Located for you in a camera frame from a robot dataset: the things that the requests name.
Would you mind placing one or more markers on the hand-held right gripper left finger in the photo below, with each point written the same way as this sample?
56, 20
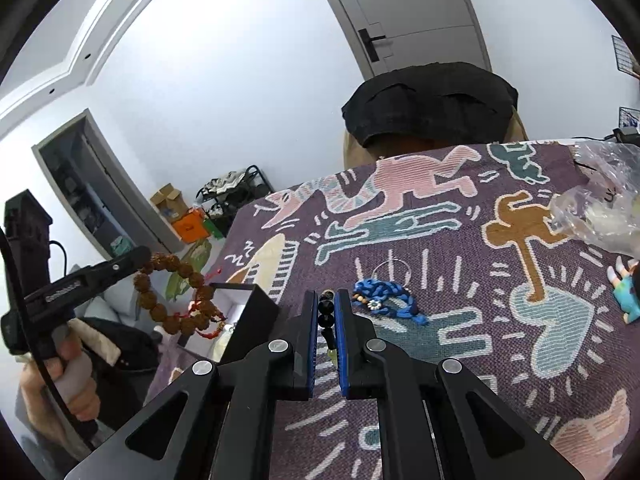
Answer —
312, 350

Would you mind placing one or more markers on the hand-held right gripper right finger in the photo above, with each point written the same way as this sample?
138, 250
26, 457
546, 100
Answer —
343, 350

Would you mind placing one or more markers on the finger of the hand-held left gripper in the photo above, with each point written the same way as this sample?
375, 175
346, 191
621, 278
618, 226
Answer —
95, 275

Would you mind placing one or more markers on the black square box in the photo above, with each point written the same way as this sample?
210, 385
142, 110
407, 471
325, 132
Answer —
255, 320

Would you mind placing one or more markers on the person's left hand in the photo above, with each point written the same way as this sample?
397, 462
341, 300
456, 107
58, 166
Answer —
75, 400

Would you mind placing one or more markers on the green floor mat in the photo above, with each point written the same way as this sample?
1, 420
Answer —
187, 270

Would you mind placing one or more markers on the brown cardboard box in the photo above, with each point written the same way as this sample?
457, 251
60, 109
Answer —
170, 202

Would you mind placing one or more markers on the orange box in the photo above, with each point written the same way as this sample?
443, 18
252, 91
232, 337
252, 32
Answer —
192, 225

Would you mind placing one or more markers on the printed purple blanket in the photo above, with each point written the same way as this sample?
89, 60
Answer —
450, 260

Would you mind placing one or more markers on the black shoe rack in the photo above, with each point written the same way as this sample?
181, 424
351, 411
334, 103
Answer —
235, 190

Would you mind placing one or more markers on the black jacket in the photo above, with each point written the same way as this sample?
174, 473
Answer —
430, 105

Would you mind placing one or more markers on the black haired doll figure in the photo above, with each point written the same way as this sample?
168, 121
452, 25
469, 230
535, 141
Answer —
627, 290

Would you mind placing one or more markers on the clear plastic bag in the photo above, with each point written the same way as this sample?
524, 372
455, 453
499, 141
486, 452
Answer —
600, 200

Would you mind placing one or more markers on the grey door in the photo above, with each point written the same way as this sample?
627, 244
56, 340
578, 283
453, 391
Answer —
415, 5

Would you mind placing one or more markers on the grey doorway frame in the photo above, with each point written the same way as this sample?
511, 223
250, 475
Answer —
85, 185

